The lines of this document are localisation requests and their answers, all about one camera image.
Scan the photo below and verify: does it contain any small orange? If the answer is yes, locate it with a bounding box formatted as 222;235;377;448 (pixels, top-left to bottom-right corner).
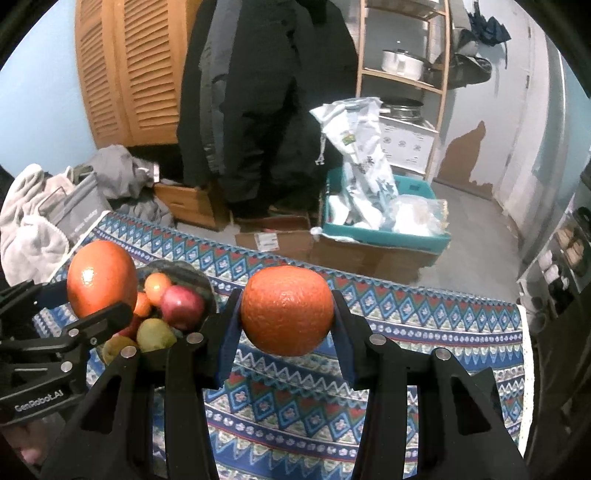
143;272;172;307
240;265;334;357

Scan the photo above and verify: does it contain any yellow pear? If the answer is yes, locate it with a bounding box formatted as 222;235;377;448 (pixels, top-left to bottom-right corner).
101;335;137;365

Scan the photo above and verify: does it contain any grey clothes pile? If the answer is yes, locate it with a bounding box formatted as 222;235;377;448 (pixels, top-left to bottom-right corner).
1;145;174;286

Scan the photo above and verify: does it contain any white printed plastic bag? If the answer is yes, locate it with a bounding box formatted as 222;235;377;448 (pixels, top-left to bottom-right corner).
311;97;399;228

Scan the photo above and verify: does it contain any wooden louvered door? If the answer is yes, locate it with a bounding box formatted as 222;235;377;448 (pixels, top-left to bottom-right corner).
75;0;201;148

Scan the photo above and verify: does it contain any teal storage bin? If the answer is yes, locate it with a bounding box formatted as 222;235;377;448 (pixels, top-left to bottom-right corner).
321;168;452;256

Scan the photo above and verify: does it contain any wooden shelf unit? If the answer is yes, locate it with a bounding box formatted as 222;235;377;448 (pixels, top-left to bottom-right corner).
356;1;452;182

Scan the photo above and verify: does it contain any white patterned box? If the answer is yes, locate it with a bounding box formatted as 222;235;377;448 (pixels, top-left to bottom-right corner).
380;116;438;175

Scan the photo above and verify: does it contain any large red apple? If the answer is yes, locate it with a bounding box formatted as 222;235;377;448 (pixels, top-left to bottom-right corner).
160;285;206;330

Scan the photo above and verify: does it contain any grey shoe rack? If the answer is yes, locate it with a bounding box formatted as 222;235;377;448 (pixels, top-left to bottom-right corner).
517;166;590;319

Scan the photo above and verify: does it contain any metal cooking pot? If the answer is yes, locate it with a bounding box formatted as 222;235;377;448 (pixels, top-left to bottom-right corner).
381;49;431;81

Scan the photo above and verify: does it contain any blue patterned tablecloth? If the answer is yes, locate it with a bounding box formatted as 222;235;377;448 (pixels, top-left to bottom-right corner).
52;213;529;479

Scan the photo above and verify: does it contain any brown cardboard box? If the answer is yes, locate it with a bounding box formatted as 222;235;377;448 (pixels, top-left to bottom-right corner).
235;230;438;284

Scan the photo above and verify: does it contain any clear plastic bag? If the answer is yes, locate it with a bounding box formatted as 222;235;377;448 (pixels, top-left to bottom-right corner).
381;194;449;237

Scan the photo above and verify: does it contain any person left hand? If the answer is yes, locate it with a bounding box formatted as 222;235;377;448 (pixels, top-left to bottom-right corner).
1;415;63;466

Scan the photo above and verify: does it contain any tiny orange in bowl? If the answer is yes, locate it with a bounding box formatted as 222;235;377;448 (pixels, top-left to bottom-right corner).
133;291;152;318

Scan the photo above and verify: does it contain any large orange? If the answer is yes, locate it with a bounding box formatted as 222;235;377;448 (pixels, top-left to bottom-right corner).
66;240;137;318

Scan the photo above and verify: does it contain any dark fruit bowl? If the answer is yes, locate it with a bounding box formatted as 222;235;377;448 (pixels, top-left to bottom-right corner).
96;258;219;365

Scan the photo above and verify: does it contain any small orange in bowl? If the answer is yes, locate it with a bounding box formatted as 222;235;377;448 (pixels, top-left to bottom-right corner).
143;272;172;307

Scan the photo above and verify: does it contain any black hanging jacket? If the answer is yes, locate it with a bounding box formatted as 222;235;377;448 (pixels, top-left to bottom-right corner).
176;1;358;219

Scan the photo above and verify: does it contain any yellow apple in bowl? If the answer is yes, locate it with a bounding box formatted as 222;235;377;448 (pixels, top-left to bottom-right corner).
136;318;177;353

